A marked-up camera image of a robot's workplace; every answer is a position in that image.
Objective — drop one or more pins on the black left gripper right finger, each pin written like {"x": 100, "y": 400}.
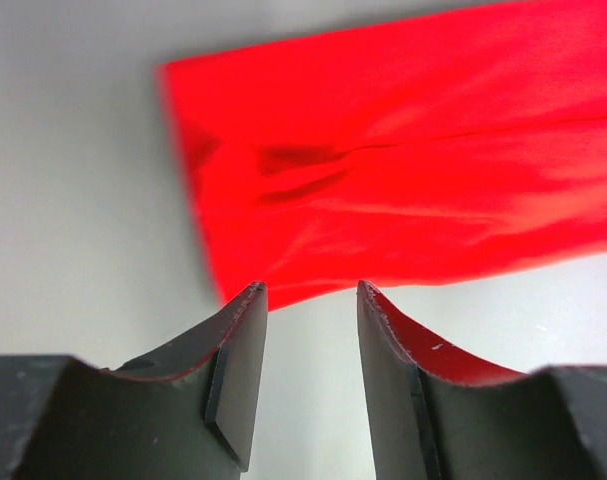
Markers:
{"x": 437, "y": 411}

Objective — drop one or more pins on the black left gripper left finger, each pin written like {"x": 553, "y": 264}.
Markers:
{"x": 184, "y": 410}

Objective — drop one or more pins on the red t shirt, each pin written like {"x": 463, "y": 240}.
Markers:
{"x": 429, "y": 151}

